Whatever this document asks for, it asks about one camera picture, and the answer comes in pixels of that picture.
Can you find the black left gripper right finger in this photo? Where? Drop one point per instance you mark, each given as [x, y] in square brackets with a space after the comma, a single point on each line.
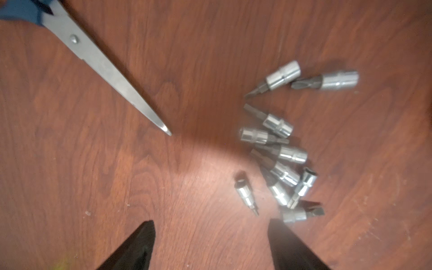
[289, 252]

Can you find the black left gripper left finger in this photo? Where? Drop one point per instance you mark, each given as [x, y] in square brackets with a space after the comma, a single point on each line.
[135, 253]

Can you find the silver socket bit nine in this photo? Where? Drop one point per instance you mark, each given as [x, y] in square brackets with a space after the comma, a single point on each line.
[245, 192]

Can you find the silver socket bit ten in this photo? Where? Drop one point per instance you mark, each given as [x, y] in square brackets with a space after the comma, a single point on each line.
[303, 211]

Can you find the silver socket bit seven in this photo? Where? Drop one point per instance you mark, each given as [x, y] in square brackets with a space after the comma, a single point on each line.
[276, 188]

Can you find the silver socket bit eight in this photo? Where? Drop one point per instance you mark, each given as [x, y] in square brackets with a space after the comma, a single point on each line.
[307, 180]

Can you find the silver socket bit five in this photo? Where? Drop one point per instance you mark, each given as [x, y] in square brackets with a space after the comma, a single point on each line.
[287, 153]

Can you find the silver socket bit four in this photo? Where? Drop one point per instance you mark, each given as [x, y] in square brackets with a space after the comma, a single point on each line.
[260, 137]

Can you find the silver socket bit three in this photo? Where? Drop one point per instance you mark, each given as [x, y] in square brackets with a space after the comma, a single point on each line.
[275, 124]

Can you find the silver socket bit one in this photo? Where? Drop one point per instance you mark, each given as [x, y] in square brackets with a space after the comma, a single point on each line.
[282, 76]

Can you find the silver socket bit two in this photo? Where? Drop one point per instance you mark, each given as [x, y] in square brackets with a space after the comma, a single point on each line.
[334, 81]

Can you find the blue handled scissors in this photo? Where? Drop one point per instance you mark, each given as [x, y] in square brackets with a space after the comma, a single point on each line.
[53, 16]

